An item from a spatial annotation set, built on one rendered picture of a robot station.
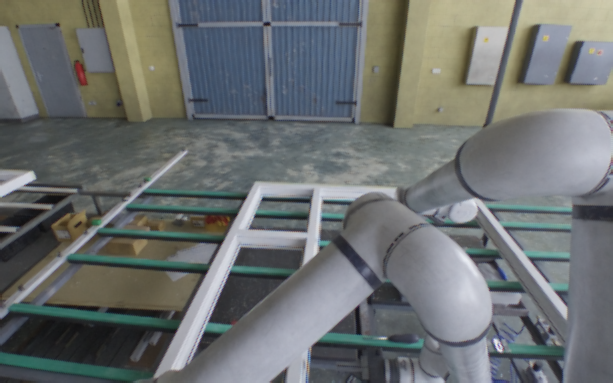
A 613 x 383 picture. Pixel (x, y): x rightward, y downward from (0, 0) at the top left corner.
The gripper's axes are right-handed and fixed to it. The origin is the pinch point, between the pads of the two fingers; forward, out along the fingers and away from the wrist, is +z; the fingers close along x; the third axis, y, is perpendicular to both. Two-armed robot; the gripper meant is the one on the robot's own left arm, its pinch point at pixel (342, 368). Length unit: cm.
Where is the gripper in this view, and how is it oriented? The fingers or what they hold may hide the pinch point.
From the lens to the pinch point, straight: 114.0
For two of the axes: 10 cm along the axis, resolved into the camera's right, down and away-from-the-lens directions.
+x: -0.9, 4.7, -8.8
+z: -10.0, -0.4, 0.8
